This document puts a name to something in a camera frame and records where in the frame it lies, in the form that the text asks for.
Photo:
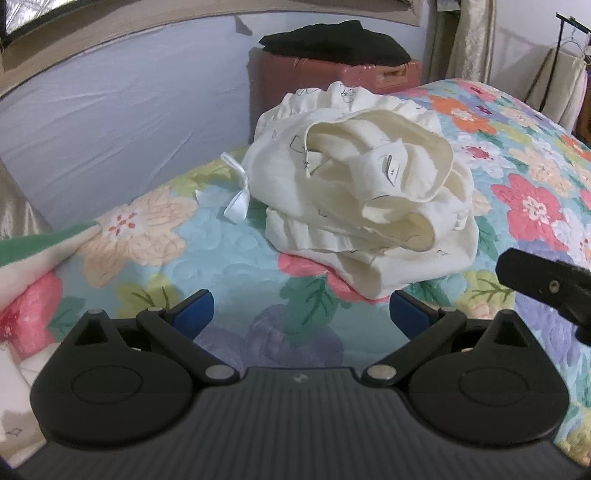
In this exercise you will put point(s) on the beige satin cloth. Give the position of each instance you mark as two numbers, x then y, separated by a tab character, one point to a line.
18	207

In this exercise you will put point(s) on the silver quilted window cover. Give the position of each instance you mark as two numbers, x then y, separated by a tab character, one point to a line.
51	16

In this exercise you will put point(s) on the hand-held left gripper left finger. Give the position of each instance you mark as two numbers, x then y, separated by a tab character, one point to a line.
196	310

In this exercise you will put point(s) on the floral quilt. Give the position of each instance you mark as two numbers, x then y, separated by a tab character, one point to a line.
152	281

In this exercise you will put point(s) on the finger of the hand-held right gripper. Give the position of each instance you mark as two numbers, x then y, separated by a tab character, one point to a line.
545	281

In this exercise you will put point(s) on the cream hanging garment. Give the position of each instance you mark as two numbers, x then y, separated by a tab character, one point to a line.
556	87

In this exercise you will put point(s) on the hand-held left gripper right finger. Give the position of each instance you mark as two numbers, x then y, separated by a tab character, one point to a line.
408	314

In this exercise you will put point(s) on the white printed garment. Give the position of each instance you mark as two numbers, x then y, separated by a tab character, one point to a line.
360	194

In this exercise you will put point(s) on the beige curtain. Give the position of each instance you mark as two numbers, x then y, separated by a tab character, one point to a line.
466	37

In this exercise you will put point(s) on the black clothes rack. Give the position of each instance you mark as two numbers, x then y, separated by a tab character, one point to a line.
564	32

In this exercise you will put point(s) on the green bordered blanket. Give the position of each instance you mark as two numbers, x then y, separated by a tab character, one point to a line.
27	258

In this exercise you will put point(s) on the black folded cloth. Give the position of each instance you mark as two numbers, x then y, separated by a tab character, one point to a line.
337	41

